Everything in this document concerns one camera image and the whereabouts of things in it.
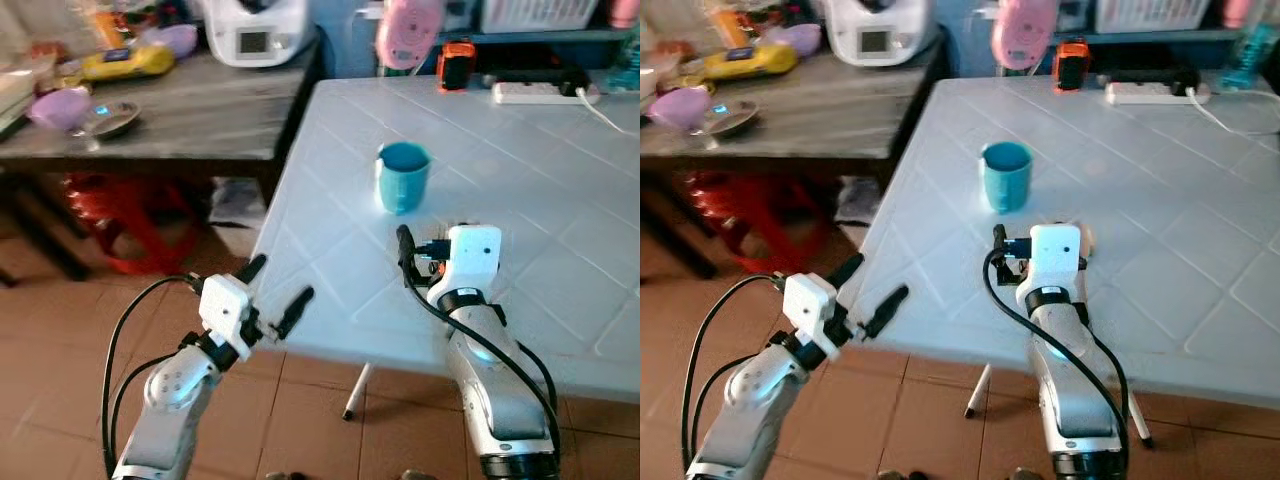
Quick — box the white plastic basket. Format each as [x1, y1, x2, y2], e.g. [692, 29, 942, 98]
[480, 0, 600, 34]
[1094, 0, 1212, 34]

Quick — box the red plastic stool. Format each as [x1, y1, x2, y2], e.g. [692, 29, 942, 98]
[62, 172, 202, 277]
[682, 168, 823, 274]

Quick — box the white power cable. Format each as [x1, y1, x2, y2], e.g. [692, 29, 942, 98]
[574, 88, 641, 137]
[1187, 88, 1280, 139]

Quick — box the dark shallow dish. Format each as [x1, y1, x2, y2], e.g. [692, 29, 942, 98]
[705, 100, 762, 139]
[82, 100, 142, 140]

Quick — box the orange and black device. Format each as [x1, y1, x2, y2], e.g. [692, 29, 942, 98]
[437, 39, 477, 94]
[1052, 39, 1092, 94]

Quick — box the white table leg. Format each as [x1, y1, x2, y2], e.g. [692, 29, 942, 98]
[964, 363, 995, 420]
[1127, 392, 1155, 449]
[342, 362, 374, 422]

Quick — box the white box under table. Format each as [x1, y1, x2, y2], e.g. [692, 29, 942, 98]
[208, 177, 270, 260]
[834, 175, 887, 227]

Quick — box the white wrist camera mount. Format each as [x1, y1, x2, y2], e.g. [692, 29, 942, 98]
[198, 273, 263, 361]
[782, 271, 839, 359]
[428, 225, 503, 301]
[1018, 223, 1086, 293]

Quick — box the pink rounded object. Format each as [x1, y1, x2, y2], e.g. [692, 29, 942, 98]
[375, 0, 447, 73]
[991, 0, 1060, 73]

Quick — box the teal cup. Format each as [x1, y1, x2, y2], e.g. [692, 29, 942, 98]
[979, 140, 1035, 214]
[375, 141, 433, 216]

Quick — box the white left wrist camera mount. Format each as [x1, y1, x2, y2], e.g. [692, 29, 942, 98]
[198, 273, 263, 361]
[782, 271, 839, 359]

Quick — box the purple plastic bowl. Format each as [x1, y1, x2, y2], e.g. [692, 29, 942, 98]
[648, 87, 714, 134]
[27, 87, 94, 134]

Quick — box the yellow plastic object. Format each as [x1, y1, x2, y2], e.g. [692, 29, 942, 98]
[80, 45, 177, 84]
[702, 42, 799, 82]

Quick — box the white kitchen appliance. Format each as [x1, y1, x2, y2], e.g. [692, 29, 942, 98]
[825, 0, 937, 69]
[200, 0, 314, 69]

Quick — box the teal plastic bottle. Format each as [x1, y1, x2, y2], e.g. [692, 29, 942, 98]
[1219, 20, 1280, 92]
[609, 24, 641, 94]

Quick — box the grey wooden side table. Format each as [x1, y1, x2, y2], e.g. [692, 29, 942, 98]
[0, 30, 327, 283]
[640, 30, 947, 281]

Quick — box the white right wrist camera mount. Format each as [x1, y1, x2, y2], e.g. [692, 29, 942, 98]
[428, 225, 503, 301]
[1018, 223, 1086, 293]

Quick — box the white power strip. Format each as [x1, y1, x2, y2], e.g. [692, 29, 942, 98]
[1104, 82, 1212, 107]
[491, 82, 601, 107]

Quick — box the lilac plastic container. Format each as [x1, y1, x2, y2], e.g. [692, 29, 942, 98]
[140, 24, 200, 59]
[765, 23, 824, 58]

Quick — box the orange packet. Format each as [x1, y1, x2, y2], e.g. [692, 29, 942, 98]
[90, 8, 132, 52]
[715, 8, 758, 51]

